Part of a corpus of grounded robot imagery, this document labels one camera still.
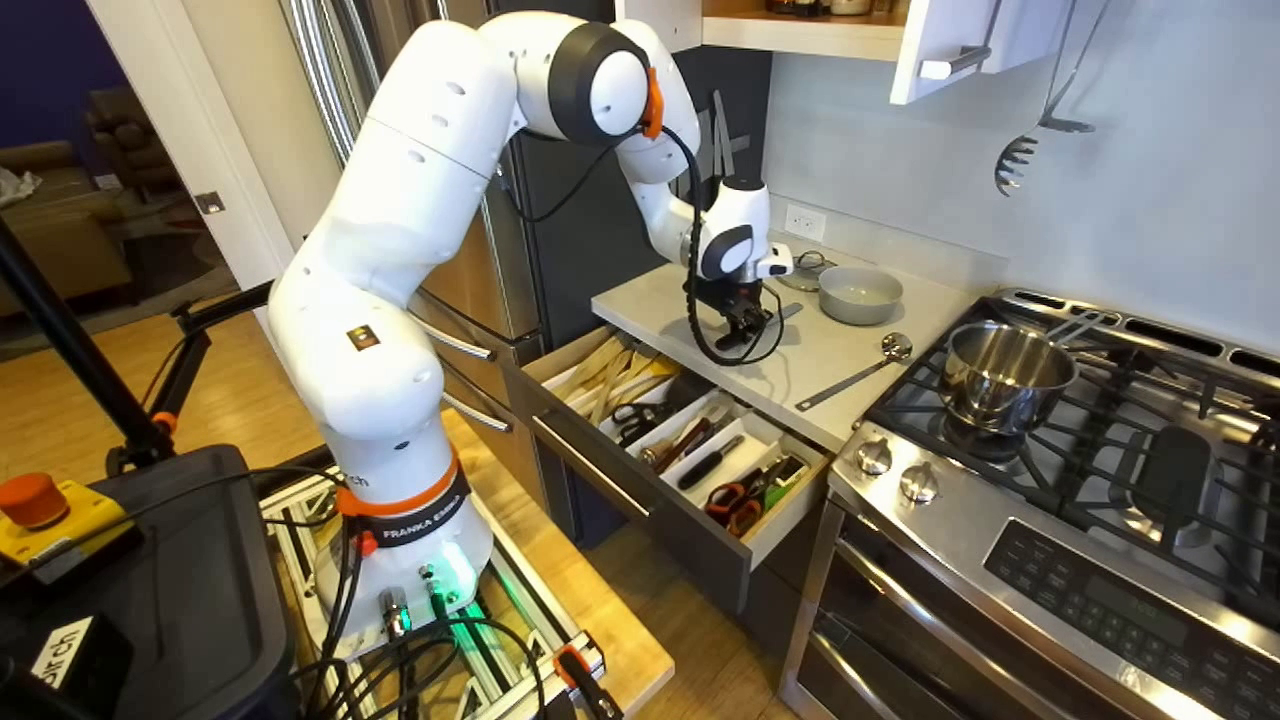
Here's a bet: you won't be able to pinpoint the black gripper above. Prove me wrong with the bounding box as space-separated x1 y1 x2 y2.
702 279 768 350

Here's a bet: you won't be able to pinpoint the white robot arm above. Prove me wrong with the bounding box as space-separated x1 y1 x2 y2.
267 8 793 656

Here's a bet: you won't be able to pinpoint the long metal ladle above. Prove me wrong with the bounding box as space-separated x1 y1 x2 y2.
793 326 919 417

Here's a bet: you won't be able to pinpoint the white drawer organizer tray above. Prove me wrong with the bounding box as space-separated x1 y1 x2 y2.
539 333 818 545

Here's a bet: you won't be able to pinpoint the black peeler in drawer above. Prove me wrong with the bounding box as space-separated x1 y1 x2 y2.
674 435 745 490

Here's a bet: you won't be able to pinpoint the open wooden kitchen drawer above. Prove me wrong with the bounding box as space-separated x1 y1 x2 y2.
525 326 823 616

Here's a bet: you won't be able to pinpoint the white upper cabinet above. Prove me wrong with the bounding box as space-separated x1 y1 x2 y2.
610 0 1110 113

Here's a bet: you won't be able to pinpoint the round pot lid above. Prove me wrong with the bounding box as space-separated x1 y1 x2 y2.
785 247 830 288

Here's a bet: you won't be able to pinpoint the grey bowl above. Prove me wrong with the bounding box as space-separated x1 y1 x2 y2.
818 269 902 326

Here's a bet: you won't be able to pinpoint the stainless steel pot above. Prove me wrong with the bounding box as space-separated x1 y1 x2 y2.
945 318 1076 435

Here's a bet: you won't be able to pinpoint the wooden table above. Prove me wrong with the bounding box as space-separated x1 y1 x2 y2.
444 413 674 720

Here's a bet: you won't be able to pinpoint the stainless steel oven range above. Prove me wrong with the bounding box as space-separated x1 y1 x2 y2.
779 291 1280 720

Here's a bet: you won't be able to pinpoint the stainless steel refrigerator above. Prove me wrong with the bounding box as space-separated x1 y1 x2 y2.
267 10 545 503

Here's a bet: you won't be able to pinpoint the black tripod stand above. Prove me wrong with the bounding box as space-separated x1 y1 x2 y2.
0 219 273 474

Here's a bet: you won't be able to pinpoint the red emergency stop button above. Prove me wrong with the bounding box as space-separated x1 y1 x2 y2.
0 471 69 532

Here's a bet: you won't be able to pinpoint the white wall outlet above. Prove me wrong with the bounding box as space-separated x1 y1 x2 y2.
785 202 826 241

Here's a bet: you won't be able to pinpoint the wall knife rack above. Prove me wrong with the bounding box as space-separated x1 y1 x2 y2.
694 90 750 183

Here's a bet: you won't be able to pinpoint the black handled scissors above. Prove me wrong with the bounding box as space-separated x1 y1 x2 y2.
606 403 660 442

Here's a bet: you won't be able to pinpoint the red handled scissors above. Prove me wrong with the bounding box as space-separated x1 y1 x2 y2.
702 479 765 537

